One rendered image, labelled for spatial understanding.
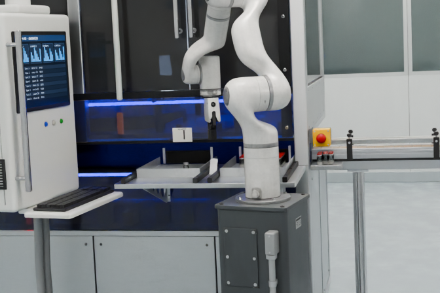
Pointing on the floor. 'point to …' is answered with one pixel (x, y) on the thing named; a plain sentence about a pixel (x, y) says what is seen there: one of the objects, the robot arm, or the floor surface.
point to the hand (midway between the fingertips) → (212, 135)
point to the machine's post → (300, 91)
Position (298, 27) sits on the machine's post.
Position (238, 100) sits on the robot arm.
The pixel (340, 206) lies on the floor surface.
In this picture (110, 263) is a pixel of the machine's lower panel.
